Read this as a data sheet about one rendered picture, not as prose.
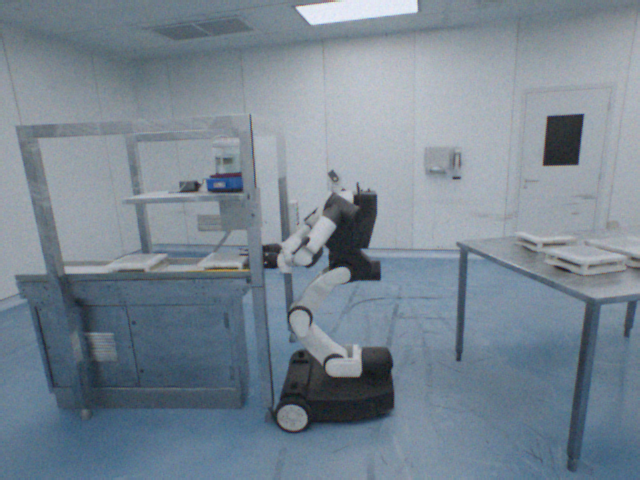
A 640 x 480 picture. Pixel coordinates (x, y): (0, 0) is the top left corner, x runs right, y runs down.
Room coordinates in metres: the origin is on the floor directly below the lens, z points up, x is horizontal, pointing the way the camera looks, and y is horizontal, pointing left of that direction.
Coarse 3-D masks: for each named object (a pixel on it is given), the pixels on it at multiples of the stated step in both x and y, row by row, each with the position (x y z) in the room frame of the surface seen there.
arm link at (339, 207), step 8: (336, 200) 1.84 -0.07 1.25; (344, 200) 1.85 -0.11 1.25; (328, 208) 1.84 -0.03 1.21; (336, 208) 1.83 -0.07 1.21; (344, 208) 1.83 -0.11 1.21; (352, 208) 1.83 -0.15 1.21; (328, 216) 1.81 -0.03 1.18; (336, 216) 1.82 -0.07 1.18; (344, 216) 1.83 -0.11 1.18; (336, 224) 1.82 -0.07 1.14
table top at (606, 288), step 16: (464, 240) 2.55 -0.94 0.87; (480, 240) 2.54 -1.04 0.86; (496, 240) 2.52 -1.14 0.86; (512, 240) 2.50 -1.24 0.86; (480, 256) 2.27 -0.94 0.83; (496, 256) 2.14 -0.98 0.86; (512, 256) 2.13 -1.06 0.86; (528, 256) 2.11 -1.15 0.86; (544, 256) 2.10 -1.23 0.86; (528, 272) 1.85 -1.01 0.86; (544, 272) 1.82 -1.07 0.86; (560, 272) 1.81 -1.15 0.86; (624, 272) 1.77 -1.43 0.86; (560, 288) 1.65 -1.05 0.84; (576, 288) 1.59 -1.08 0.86; (592, 288) 1.58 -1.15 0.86; (608, 288) 1.57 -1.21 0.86; (624, 288) 1.56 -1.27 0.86; (592, 304) 1.48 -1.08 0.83
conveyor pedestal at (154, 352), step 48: (48, 336) 2.13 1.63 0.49; (96, 336) 2.11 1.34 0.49; (144, 336) 2.09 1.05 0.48; (192, 336) 2.07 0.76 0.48; (240, 336) 2.12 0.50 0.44; (48, 384) 2.12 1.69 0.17; (96, 384) 2.11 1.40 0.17; (144, 384) 2.09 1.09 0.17; (192, 384) 2.07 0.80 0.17; (240, 384) 2.04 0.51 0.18
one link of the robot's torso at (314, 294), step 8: (320, 272) 2.16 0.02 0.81; (328, 272) 2.03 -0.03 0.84; (336, 272) 2.01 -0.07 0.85; (344, 272) 2.01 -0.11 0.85; (312, 280) 2.16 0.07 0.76; (320, 280) 2.03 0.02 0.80; (328, 280) 2.01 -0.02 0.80; (336, 280) 2.01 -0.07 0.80; (344, 280) 2.01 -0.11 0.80; (312, 288) 2.05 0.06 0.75; (320, 288) 2.03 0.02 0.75; (328, 288) 2.02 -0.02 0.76; (304, 296) 2.06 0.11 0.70; (312, 296) 2.06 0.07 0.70; (320, 296) 2.06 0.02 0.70; (296, 304) 2.07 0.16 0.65; (304, 304) 2.06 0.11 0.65; (312, 304) 2.06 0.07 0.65; (320, 304) 2.06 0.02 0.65; (288, 312) 2.07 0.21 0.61; (312, 312) 2.06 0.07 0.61; (288, 320) 2.06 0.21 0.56; (312, 320) 2.05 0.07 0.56
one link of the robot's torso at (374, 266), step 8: (328, 256) 2.04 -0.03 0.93; (336, 256) 2.04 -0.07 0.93; (344, 256) 2.03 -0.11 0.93; (352, 256) 2.03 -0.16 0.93; (360, 256) 2.03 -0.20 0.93; (368, 256) 2.14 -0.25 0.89; (360, 264) 2.03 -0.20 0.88; (368, 264) 2.02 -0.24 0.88; (376, 264) 2.05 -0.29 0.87; (360, 272) 2.03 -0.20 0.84; (368, 272) 2.02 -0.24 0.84; (376, 272) 2.03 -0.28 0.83; (368, 280) 2.06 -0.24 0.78; (376, 280) 2.06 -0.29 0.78
